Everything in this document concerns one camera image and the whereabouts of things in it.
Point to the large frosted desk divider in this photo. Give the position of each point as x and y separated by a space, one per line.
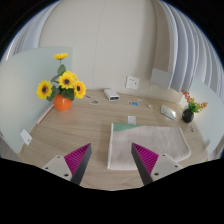
23 93
213 120

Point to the orange flowers in black vase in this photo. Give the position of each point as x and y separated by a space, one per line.
188 116

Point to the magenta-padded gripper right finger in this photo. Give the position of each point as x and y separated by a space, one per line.
146 160

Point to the sunflowers in orange vase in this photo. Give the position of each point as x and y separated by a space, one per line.
62 96

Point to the white wall socket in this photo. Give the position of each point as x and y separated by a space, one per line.
132 82

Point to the pale yellow sticker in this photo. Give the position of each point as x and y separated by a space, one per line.
153 107

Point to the small blue sticker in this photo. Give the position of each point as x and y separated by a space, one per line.
133 103

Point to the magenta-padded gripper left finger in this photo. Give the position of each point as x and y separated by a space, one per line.
77 158

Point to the beige towel with green edge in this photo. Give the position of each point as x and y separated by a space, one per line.
163 141

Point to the small white box device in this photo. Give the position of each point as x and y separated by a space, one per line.
111 94

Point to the pale grey pleated curtain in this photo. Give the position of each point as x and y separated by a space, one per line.
30 33
190 40

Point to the small white card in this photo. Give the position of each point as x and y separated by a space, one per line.
131 119

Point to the small grey sticker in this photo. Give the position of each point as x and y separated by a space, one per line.
88 97

